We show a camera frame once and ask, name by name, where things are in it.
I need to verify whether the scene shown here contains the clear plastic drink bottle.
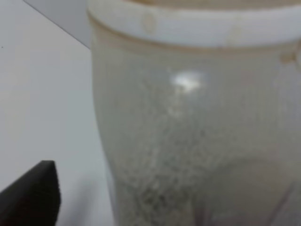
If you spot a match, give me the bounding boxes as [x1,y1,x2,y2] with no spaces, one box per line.
[87,0,301,226]

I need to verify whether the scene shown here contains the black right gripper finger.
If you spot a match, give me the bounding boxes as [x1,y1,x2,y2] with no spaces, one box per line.
[0,161,61,226]

